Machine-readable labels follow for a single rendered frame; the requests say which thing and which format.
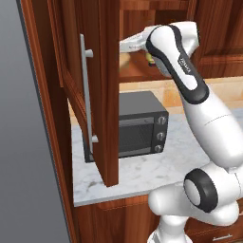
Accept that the grey cabinet door handle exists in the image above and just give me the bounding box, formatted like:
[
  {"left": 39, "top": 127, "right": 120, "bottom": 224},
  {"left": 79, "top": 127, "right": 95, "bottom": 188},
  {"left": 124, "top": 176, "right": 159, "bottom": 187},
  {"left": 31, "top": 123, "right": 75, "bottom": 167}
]
[{"left": 79, "top": 33, "right": 100, "bottom": 155}]

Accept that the tall wooden side panel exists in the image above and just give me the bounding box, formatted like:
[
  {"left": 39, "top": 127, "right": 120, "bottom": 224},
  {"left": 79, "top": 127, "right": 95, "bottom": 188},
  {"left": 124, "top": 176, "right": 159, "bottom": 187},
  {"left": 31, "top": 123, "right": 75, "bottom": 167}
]
[{"left": 20, "top": 0, "right": 80, "bottom": 243}]

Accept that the wooden base cabinet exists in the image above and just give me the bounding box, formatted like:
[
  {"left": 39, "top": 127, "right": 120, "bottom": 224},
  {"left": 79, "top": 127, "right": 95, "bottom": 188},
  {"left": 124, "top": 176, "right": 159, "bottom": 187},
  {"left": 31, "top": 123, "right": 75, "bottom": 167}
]
[{"left": 73, "top": 194, "right": 243, "bottom": 243}]

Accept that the closed wooden cabinet door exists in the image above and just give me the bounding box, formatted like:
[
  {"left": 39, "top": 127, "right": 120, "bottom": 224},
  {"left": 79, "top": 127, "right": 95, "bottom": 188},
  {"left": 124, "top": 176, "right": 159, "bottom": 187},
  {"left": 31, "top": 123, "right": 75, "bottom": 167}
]
[{"left": 191, "top": 0, "right": 243, "bottom": 80}]

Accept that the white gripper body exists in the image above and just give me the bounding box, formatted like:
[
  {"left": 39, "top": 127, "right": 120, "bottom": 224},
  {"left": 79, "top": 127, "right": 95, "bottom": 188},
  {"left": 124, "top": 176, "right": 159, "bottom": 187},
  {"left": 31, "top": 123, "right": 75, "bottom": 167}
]
[{"left": 119, "top": 28, "right": 151, "bottom": 54}]

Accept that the yellow mustard bottle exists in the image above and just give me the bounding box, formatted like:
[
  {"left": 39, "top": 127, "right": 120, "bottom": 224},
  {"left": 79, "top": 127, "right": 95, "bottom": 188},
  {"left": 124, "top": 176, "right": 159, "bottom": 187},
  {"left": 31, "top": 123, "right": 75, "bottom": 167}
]
[{"left": 145, "top": 52, "right": 157, "bottom": 67}]

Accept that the open wooden wall cabinet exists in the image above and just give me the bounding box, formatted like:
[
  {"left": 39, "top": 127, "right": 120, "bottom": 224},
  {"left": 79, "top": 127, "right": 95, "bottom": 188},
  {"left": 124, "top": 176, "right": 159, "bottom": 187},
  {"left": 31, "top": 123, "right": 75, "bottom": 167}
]
[{"left": 119, "top": 0, "right": 197, "bottom": 84}]

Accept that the grey drawer handle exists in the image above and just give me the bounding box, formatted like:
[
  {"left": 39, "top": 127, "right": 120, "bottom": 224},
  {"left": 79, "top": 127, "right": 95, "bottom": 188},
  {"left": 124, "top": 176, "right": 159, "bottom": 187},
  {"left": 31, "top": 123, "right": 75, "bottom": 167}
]
[{"left": 212, "top": 234, "right": 234, "bottom": 242}]

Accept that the grey refrigerator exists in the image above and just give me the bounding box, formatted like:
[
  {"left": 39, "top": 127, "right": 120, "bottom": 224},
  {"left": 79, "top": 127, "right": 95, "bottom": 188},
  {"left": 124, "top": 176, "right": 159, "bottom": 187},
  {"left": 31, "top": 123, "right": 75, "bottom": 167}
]
[{"left": 0, "top": 0, "right": 71, "bottom": 243}]

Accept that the black toaster oven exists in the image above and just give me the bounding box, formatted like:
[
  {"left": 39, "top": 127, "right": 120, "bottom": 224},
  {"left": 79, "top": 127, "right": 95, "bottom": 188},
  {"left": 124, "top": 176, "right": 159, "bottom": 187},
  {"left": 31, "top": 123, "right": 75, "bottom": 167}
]
[{"left": 83, "top": 90, "right": 170, "bottom": 163}]

